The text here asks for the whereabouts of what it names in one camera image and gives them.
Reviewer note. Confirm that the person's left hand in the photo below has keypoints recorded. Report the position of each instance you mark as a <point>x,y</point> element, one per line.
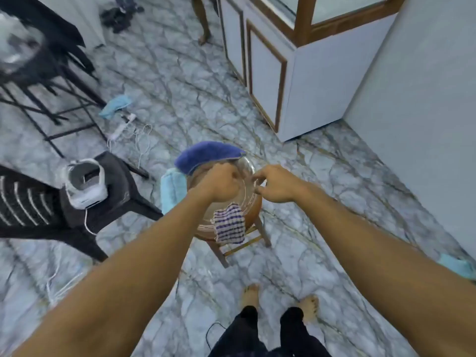
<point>219,184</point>

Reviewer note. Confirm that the person's right hand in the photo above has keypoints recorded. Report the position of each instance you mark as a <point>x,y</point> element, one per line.
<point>282,184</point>

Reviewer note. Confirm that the blue white checkered cloth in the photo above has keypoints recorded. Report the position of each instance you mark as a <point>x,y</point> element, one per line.
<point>230,224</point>

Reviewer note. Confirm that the wooden glass display cabinet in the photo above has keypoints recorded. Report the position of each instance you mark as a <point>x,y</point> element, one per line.
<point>316,81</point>

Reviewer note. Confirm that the person's left forearm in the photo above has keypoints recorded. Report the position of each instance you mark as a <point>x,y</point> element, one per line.
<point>130,286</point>

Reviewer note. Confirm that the person's right forearm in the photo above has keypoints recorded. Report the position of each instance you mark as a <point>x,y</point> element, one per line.
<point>390,278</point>

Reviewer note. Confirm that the light blue cloth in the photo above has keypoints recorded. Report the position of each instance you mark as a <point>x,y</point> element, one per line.
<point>172,191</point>
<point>459,266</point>
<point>115,105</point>

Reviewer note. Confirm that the person's left foot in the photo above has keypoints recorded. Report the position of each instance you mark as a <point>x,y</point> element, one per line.
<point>251,295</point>

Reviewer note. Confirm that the person's foot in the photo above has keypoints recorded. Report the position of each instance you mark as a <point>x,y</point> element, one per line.
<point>309,308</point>
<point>251,295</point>

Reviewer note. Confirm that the person's right foot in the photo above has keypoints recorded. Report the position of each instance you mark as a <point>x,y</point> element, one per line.
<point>309,308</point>

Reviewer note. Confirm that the person's black trousers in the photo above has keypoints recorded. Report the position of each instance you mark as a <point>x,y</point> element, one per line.
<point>293,334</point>

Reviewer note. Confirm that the dark blue towel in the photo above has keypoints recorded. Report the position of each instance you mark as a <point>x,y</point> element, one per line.
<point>208,154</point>

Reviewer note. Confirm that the clear glass bowl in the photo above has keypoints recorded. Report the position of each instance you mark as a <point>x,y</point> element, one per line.
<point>247,208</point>

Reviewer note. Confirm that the wooden stool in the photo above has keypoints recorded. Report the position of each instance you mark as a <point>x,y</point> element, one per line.
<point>256,223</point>

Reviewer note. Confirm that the white headset device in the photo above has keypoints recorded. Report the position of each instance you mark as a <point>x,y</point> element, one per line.
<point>87,195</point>

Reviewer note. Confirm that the black plastic chair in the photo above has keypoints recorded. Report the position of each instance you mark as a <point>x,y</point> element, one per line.
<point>41,215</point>

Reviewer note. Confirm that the pile of dark shoes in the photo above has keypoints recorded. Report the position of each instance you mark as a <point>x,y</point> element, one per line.
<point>119,14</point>

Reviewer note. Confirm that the crumpled clear plastic bag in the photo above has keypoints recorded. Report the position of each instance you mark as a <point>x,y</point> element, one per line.
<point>16,44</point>

